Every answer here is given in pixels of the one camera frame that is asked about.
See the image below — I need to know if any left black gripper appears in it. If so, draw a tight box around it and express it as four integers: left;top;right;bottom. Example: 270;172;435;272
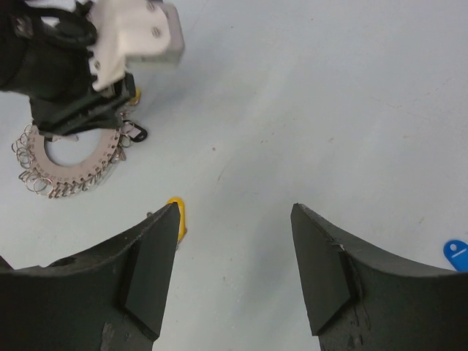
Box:
1;1;135;137

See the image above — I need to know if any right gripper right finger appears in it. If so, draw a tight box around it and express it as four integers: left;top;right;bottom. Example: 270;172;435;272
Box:
290;203;467;350

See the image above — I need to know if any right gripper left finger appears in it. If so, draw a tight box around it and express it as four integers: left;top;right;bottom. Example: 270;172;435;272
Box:
1;204;179;350

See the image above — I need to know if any metal key organizer ring disc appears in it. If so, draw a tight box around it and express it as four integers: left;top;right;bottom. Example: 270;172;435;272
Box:
11;124;132;200

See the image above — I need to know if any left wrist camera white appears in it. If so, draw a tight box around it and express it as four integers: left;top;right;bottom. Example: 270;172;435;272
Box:
88;1;185;91

